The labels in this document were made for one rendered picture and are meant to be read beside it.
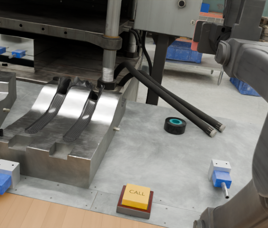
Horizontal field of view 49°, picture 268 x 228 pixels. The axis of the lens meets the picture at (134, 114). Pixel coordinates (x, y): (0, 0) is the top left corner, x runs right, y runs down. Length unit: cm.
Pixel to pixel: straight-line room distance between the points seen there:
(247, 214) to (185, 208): 37
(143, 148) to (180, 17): 72
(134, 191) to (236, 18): 44
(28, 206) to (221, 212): 44
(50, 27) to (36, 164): 89
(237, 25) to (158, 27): 94
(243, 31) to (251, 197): 29
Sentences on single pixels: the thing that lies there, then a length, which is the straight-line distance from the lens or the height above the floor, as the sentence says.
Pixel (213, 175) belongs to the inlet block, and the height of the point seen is 83.
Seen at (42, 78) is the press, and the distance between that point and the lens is 155.
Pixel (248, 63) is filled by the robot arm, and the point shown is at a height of 121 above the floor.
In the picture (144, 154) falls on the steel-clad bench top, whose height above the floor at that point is 80.
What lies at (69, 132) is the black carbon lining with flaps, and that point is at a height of 88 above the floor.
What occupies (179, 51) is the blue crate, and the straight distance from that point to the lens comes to 449.
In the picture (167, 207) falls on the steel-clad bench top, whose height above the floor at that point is 80.
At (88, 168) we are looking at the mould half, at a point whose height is 86.
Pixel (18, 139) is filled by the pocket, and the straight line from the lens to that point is 84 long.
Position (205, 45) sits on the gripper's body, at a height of 119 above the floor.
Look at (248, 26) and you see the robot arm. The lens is 57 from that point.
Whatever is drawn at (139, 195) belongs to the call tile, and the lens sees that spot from 73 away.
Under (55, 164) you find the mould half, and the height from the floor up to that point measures 86.
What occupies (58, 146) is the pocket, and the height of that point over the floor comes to 88.
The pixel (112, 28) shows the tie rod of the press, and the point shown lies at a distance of 138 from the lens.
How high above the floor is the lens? 130
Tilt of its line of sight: 25 degrees down
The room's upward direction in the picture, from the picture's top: 8 degrees clockwise
